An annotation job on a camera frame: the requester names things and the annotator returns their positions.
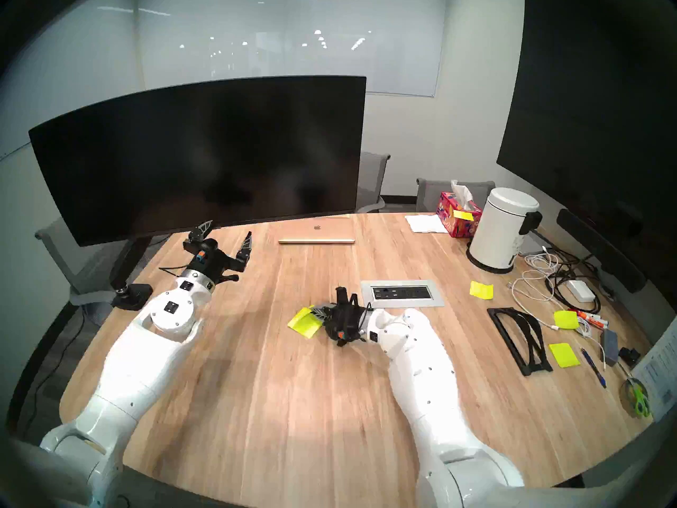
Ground black coiled cable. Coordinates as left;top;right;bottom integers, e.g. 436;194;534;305
545;248;603;314

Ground white charging cable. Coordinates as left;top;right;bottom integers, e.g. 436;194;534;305
508;250;609;365

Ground white power adapter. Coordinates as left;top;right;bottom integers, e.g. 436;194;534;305
566;280;596;303

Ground yellow sticky note pad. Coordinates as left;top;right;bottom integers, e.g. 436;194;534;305
287;306;323;338

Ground green handled scissors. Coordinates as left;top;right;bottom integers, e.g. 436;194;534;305
619;363;651;419

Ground white printed paper sheet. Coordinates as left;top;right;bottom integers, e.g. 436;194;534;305
630;330;677;423

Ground grey mesh office chair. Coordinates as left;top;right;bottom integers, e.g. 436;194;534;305
416;178;496;213
35;216;133;328
355;151;391;214

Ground large black wall television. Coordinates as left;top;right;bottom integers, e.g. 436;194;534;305
496;0;677;264

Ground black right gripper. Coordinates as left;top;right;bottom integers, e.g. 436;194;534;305
309;286;370;349

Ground black frame stand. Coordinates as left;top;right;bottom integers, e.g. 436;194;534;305
487;307;554;377

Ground glass wall whiteboard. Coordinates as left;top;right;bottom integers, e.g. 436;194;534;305
136;0;447;97

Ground red floral tissue box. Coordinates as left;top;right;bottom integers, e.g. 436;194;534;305
436;180;483;239

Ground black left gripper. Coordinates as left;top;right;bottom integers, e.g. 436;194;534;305
182;220;252;288

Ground white paper napkin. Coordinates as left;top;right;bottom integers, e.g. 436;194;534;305
405;214;449;233

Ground black video sound bar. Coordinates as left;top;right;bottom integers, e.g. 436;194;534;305
556;208;647;294

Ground gold closed laptop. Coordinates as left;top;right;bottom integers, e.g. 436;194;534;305
278;217;356;245

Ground blue pen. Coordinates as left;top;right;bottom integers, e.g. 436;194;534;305
580;347;608;389

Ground silver table outlet panel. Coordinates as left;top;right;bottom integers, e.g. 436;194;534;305
361;279;446;308

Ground white pedal trash can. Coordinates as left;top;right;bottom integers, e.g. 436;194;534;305
466;187;543;274

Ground curved black monitor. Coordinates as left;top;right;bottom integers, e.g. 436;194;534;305
29;76;367;247

